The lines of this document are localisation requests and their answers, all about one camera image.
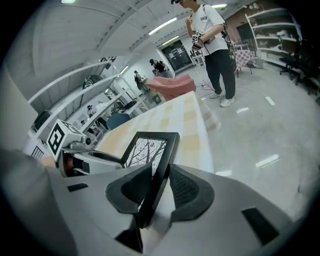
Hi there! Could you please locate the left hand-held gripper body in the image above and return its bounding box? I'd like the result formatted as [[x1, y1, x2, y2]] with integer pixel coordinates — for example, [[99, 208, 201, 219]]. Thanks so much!
[[46, 118, 124, 179]]

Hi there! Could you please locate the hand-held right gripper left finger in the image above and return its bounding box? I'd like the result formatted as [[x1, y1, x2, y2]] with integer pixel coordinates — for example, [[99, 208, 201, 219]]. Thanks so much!
[[105, 164, 154, 215]]

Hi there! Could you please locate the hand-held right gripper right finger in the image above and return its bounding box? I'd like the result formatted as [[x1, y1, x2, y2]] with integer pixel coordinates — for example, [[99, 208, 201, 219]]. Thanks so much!
[[168, 163, 216, 223]]

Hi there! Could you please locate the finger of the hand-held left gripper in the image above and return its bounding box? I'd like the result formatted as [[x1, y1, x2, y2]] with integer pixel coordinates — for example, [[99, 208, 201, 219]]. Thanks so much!
[[86, 151, 126, 169]]

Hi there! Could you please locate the black picture frame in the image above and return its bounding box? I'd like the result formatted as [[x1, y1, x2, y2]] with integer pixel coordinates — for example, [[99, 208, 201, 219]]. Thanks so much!
[[119, 131, 181, 230]]

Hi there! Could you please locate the person's left forearm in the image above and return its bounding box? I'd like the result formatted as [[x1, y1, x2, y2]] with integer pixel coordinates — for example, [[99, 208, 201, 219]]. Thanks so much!
[[39, 156, 56, 169]]

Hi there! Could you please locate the blue chair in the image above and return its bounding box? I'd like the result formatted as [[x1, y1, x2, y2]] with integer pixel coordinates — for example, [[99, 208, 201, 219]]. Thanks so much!
[[106, 112, 131, 131]]

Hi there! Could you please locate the long white shelving unit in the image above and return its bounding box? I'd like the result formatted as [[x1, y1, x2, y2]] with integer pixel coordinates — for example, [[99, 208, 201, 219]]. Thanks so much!
[[26, 60, 151, 161]]

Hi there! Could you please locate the table with checked cloth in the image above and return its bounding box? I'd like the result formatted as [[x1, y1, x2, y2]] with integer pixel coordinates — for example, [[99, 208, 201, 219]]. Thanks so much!
[[94, 90, 222, 176]]

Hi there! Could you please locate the pink cloth covered table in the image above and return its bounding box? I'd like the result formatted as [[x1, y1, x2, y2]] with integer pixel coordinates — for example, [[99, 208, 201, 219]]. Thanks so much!
[[145, 74, 196, 102]]

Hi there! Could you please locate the dark glass door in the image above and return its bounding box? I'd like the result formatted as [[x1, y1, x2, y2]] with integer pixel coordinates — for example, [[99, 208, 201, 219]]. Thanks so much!
[[160, 39, 194, 73]]

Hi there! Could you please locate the long ceiling light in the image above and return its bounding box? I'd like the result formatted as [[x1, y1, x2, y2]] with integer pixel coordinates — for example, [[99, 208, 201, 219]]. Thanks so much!
[[147, 16, 178, 36]]

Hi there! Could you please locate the pink checked cloth table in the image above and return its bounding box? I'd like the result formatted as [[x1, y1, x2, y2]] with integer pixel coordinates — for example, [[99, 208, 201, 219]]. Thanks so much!
[[233, 43, 257, 78]]

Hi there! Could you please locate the black office chair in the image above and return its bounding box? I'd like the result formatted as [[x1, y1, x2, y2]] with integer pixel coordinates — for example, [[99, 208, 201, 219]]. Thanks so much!
[[278, 33, 320, 87]]

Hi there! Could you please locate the white shelf rack with items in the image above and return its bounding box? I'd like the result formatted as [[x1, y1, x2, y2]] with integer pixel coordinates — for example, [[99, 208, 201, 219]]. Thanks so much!
[[244, 7, 302, 74]]

